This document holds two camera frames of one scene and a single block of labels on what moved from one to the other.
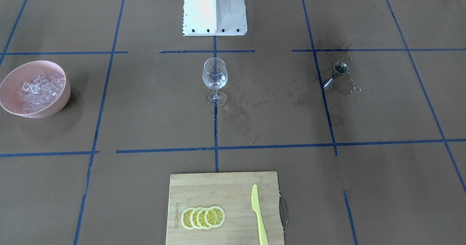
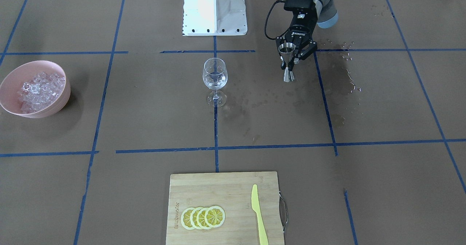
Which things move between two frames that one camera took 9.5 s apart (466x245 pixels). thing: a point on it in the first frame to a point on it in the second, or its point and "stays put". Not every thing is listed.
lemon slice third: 200,218 stays put
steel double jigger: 339,67 to 286,50
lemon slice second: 193,218 stays put
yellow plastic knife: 263,238 stays put
